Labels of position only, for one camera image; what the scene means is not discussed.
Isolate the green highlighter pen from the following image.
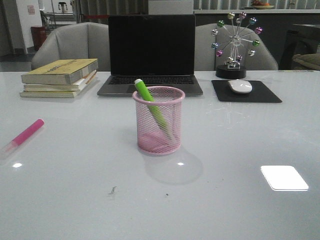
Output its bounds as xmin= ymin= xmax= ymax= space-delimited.
xmin=134 ymin=78 xmax=175 ymax=142

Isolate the pink highlighter pen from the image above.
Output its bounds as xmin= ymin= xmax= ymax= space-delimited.
xmin=0 ymin=118 xmax=45 ymax=164

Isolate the pink mesh pen holder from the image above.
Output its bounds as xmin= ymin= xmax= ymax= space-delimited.
xmin=132 ymin=85 xmax=185 ymax=155

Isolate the grey open laptop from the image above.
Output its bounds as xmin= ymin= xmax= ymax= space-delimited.
xmin=97 ymin=14 xmax=203 ymax=97

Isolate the white computer mouse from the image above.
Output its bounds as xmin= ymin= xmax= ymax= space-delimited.
xmin=227 ymin=79 xmax=253 ymax=94

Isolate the ferris wheel desk toy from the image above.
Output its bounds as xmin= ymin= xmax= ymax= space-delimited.
xmin=211 ymin=11 xmax=263 ymax=80

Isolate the middle cream book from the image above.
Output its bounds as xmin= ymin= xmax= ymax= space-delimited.
xmin=23 ymin=70 xmax=97 ymax=92

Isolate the right grey armchair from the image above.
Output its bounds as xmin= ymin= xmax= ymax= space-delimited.
xmin=194 ymin=23 xmax=278 ymax=71

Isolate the grey armchair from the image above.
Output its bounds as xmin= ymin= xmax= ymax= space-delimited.
xmin=194 ymin=23 xmax=278 ymax=71
xmin=31 ymin=22 xmax=111 ymax=72

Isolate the black mouse pad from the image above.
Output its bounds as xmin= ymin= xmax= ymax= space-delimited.
xmin=211 ymin=80 xmax=282 ymax=103

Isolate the top yellow book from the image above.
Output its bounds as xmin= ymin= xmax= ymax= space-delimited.
xmin=21 ymin=58 xmax=99 ymax=85

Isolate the yellow book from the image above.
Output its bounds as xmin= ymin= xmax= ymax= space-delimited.
xmin=21 ymin=58 xmax=99 ymax=85
xmin=19 ymin=81 xmax=92 ymax=98

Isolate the left grey armchair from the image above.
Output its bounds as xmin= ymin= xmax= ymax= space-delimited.
xmin=31 ymin=22 xmax=111 ymax=72

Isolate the bottom yellow book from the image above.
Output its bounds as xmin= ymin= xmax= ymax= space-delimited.
xmin=19 ymin=81 xmax=92 ymax=98

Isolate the red bin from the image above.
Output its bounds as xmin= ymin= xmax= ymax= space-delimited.
xmin=30 ymin=26 xmax=47 ymax=51

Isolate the fruit bowl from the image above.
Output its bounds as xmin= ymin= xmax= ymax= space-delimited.
xmin=251 ymin=0 xmax=274 ymax=10

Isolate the beige cushion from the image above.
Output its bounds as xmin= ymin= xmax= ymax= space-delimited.
xmin=292 ymin=53 xmax=320 ymax=71

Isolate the dark side table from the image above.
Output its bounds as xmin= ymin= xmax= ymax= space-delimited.
xmin=278 ymin=24 xmax=320 ymax=70

